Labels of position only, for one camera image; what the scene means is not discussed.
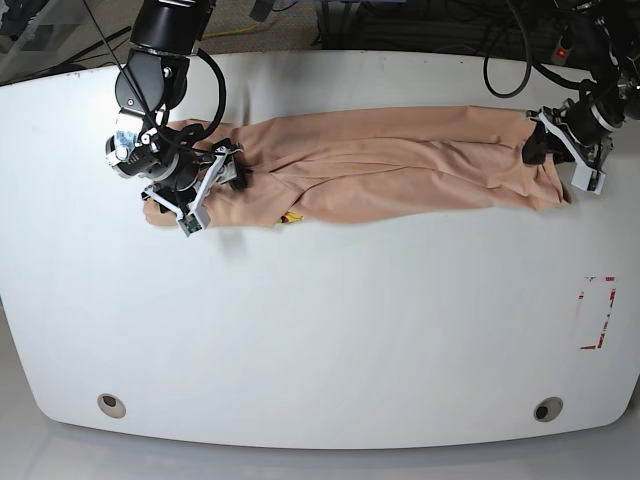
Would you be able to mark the peach T-shirt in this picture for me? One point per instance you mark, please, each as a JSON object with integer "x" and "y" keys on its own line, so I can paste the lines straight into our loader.
{"x": 366, "y": 165}

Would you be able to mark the table grommet hole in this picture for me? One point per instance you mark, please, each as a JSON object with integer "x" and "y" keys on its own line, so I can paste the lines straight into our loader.
{"x": 111, "y": 406}
{"x": 548, "y": 409}

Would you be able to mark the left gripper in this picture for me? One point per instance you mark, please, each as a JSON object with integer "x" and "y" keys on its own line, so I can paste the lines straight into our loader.
{"x": 587, "y": 122}

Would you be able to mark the power strip with red light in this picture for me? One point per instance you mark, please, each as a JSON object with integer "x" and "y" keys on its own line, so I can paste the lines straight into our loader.
{"x": 563, "y": 48}

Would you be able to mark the right table grommet hole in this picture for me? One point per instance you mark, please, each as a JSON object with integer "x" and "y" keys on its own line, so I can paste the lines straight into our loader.
{"x": 548, "y": 409}

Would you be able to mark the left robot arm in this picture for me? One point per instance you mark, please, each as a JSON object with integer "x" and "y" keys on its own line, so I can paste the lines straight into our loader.
{"x": 605, "y": 40}

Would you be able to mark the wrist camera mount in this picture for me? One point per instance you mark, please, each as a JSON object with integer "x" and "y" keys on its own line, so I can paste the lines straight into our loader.
{"x": 189, "y": 210}
{"x": 588, "y": 175}

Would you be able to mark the left table grommet hole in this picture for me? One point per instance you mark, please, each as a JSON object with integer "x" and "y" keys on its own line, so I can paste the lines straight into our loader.
{"x": 111, "y": 406}

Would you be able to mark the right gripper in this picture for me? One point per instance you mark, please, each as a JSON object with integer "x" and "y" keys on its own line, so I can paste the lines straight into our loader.
{"x": 178, "y": 172}

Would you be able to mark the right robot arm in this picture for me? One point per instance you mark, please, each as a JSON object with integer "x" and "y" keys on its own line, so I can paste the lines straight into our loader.
{"x": 153, "y": 82}

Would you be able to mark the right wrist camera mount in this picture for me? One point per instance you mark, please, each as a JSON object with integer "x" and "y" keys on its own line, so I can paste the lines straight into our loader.
{"x": 189, "y": 210}

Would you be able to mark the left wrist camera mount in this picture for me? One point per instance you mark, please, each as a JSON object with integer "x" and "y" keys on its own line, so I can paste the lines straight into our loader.
{"x": 588, "y": 175}

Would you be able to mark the red tape rectangle marking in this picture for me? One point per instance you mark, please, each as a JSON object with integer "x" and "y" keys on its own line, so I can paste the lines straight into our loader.
{"x": 594, "y": 309}

